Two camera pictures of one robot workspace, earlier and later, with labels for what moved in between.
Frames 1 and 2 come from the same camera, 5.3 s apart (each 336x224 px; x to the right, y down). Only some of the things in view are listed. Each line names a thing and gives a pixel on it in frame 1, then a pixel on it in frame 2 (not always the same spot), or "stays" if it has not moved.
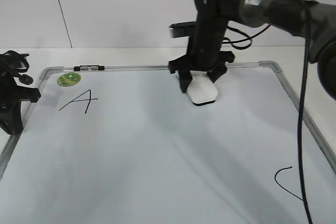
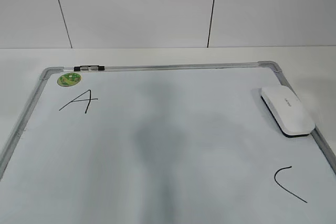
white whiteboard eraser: x=201 y=89 to x=287 y=111
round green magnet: x=69 y=79 stays
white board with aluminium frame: x=124 y=145 stays
